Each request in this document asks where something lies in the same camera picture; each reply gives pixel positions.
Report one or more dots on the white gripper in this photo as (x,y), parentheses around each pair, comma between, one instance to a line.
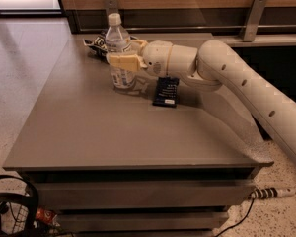
(155,57)

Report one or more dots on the clear plastic water bottle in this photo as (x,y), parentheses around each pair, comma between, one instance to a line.
(121,78)

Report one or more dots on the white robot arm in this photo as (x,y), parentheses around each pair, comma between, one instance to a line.
(209,67)

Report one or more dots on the blue crumpled chip bag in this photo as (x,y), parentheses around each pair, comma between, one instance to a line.
(97,45)

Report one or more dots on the dark blue snack bar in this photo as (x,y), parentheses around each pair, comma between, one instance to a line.
(166,92)

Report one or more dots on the grey drawer cabinet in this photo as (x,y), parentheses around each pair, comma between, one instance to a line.
(82,130)

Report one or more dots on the low grey side shelf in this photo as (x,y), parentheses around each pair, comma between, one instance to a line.
(260,40)

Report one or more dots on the upper grey drawer front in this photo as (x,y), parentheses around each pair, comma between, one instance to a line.
(143,194)

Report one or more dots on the grey drawer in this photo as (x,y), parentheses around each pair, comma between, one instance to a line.
(142,221)
(143,194)

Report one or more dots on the lower grey drawer front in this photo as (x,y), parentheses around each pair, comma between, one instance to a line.
(142,221)

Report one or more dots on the orange snack packet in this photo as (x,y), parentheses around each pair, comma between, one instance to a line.
(47,217)

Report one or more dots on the white power strip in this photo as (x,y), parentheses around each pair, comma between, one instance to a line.
(268,193)

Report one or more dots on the left metal wall bracket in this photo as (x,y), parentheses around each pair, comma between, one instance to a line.
(111,6)

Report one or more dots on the metal wall bracket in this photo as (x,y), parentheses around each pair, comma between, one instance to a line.
(111,6)
(250,28)

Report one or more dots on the right metal wall bracket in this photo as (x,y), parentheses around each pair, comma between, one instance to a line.
(250,28)

